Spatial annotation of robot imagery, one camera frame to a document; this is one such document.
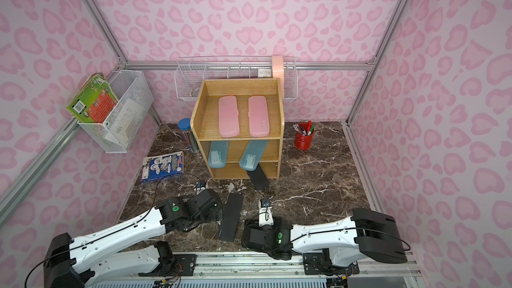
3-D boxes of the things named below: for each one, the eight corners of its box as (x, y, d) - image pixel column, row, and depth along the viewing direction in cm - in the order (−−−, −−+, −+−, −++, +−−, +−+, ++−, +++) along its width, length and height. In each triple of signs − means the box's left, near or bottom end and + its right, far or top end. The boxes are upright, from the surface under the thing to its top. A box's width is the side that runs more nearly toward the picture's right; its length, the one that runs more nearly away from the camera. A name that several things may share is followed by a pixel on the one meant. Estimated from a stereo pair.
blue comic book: (142, 183, 98) (139, 179, 95) (145, 161, 106) (142, 157, 103) (183, 174, 100) (181, 170, 98) (183, 153, 109) (181, 150, 106)
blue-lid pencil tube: (190, 155, 108) (178, 130, 92) (189, 145, 112) (176, 120, 97) (199, 152, 109) (188, 127, 93) (197, 143, 113) (186, 117, 98)
